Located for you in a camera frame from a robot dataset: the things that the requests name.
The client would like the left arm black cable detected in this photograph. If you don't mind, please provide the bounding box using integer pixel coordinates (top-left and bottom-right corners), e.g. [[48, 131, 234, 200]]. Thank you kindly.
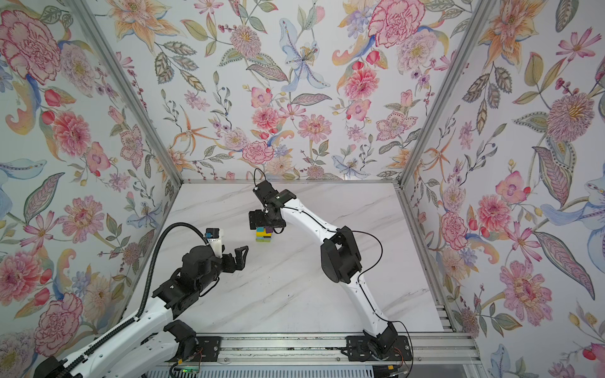
[[54, 222, 210, 378]]

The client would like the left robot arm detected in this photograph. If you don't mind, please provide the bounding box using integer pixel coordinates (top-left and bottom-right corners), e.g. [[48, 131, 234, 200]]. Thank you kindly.
[[34, 246, 249, 377]]

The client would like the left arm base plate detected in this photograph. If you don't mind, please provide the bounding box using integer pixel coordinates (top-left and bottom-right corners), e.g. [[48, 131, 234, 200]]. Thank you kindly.
[[169, 336, 223, 362]]

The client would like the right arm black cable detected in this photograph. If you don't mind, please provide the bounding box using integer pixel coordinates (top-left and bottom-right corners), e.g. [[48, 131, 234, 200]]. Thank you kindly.
[[252, 168, 416, 378]]

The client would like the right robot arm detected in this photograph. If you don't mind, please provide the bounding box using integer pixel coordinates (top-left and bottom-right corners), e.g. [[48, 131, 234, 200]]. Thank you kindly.
[[249, 180, 399, 360]]

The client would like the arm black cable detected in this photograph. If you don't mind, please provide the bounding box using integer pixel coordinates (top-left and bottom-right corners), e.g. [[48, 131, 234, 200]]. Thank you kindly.
[[54, 222, 210, 378], [252, 168, 416, 378]]

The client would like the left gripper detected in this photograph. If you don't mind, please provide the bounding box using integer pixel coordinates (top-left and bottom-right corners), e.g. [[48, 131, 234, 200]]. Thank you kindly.
[[195, 244, 250, 294]]

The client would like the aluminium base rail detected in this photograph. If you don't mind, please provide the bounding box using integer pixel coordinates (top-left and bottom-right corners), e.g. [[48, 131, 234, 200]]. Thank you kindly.
[[181, 332, 481, 368]]

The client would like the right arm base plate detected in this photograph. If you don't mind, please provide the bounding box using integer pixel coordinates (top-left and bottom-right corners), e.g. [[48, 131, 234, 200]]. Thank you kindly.
[[341, 335, 413, 362]]

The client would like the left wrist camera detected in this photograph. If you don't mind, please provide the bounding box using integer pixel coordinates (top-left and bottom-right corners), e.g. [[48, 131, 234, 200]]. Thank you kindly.
[[205, 228, 224, 258]]

